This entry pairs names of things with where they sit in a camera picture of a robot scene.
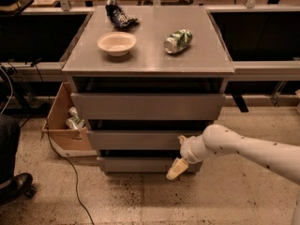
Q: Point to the grey top drawer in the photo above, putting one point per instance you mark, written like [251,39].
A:
[148,106]

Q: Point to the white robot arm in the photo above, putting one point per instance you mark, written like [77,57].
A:
[217,140]

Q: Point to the grey right side rail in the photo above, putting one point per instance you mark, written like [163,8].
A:
[265,71]

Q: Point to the green soda can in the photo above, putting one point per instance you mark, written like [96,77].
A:
[178,41]

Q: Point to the crumpled blue chip bag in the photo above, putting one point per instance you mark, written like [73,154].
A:
[118,16]

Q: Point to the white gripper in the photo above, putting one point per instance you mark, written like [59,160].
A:
[187,149]

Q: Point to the green can in box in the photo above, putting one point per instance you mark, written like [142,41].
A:
[74,121]

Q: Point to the grey bottom drawer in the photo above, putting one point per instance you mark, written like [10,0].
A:
[134,164]

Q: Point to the cardboard box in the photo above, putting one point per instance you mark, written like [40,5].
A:
[67,141]

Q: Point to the grey rail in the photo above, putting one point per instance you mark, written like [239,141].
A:
[265,71]
[42,71]

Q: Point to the grey drawer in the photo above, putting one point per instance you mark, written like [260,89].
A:
[148,106]
[134,164]
[138,140]

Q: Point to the grey left side rail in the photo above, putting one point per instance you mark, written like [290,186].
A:
[42,71]

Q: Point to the grey drawer cabinet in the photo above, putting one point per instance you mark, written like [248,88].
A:
[203,67]

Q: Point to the white paper bowl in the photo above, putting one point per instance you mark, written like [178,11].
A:
[116,43]

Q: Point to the dark trouser leg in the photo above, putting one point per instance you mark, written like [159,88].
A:
[9,139]

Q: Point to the black leather shoe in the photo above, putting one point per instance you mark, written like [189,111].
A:
[16,187]

